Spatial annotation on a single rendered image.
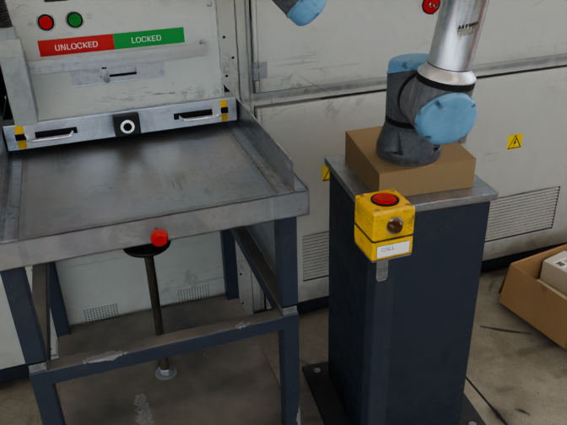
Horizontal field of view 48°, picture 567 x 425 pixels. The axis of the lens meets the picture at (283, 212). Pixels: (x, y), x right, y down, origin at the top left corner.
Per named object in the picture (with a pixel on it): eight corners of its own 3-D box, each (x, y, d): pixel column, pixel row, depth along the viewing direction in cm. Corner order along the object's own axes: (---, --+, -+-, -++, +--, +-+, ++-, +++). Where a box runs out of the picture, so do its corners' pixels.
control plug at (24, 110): (39, 124, 135) (20, 40, 127) (14, 127, 134) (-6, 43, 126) (39, 112, 142) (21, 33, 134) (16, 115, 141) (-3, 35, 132)
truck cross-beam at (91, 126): (237, 120, 160) (235, 97, 157) (8, 151, 146) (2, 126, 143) (232, 114, 164) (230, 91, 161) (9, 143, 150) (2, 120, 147)
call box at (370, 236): (413, 255, 114) (417, 205, 109) (372, 264, 112) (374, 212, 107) (391, 234, 121) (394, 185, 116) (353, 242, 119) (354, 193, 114)
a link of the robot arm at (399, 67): (426, 99, 150) (431, 43, 143) (450, 122, 139) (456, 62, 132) (377, 104, 149) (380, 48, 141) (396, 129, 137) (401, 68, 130)
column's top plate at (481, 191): (436, 149, 174) (436, 142, 174) (498, 200, 147) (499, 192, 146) (324, 164, 168) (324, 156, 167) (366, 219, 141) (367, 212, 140)
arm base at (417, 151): (429, 134, 157) (432, 96, 152) (450, 163, 144) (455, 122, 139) (369, 140, 155) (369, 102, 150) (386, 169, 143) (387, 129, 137)
